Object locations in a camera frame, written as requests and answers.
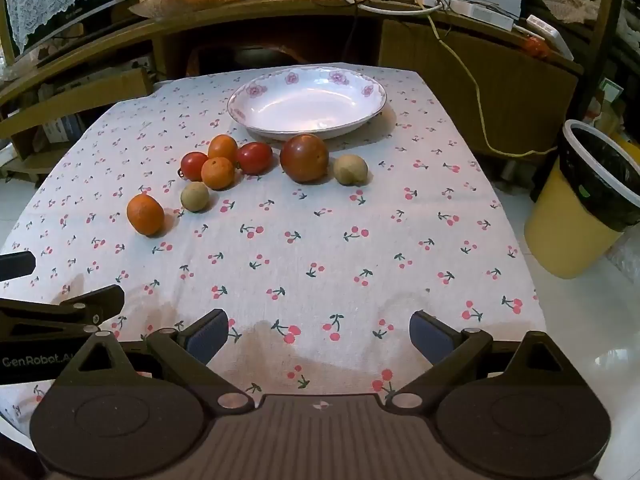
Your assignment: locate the small brown round fruit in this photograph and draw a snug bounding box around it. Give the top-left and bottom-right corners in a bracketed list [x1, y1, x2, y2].
[333, 154, 369, 187]
[180, 181, 209, 213]

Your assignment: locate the small red tomato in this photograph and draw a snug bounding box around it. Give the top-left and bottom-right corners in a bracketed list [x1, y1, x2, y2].
[179, 151, 210, 182]
[236, 141, 274, 176]

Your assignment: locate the black bin liner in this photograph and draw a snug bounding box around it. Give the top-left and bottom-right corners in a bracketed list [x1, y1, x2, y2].
[559, 122, 640, 233]

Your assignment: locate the white adapter box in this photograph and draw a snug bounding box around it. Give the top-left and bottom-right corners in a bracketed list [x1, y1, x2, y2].
[447, 0, 516, 31]

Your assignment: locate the yellow cable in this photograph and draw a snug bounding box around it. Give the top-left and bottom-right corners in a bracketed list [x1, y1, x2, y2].
[425, 7, 558, 157]

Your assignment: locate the white floral plate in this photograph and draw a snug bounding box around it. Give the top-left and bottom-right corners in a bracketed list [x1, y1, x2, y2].
[227, 66, 388, 142]

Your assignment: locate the large orange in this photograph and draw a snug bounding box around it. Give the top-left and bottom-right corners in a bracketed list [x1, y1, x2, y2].
[126, 193, 166, 237]

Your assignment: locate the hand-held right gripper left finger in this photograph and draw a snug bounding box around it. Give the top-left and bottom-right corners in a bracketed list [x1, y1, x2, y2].
[60, 309, 256, 413]

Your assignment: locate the white power strip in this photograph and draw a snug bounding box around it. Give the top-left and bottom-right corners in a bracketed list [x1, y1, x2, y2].
[525, 14, 575, 61]

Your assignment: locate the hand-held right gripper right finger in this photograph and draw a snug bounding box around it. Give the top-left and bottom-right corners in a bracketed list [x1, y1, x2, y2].
[385, 310, 583, 411]

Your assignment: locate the wooden cabinet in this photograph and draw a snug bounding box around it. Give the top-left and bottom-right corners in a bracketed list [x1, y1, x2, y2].
[0, 0, 586, 181]

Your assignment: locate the cherry print tablecloth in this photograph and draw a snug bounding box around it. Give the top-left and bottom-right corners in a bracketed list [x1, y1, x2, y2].
[0, 62, 548, 441]

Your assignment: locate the yellow trash bin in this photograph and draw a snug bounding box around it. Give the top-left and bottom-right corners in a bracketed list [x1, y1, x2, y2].
[524, 119, 640, 281]

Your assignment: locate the large dark red tomato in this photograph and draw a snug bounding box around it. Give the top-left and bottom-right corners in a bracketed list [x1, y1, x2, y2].
[279, 133, 330, 184]

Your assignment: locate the small mandarin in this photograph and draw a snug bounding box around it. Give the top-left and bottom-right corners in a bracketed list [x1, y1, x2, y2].
[201, 156, 236, 191]
[207, 134, 239, 163]

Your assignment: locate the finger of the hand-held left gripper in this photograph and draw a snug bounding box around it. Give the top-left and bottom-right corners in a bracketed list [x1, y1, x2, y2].
[0, 251, 37, 283]
[0, 285, 125, 337]

